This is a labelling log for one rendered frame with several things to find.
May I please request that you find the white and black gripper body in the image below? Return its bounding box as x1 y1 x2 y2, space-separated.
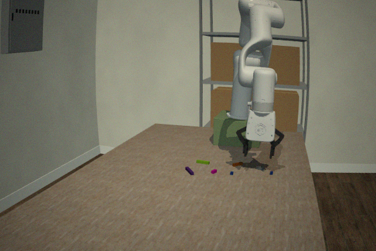
246 109 276 142

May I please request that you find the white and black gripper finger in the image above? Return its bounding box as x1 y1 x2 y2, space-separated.
236 127 249 156
270 129 284 159

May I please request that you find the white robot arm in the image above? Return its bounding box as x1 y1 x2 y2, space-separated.
226 0 285 120

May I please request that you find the purple rod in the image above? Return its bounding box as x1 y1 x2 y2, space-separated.
186 167 194 175

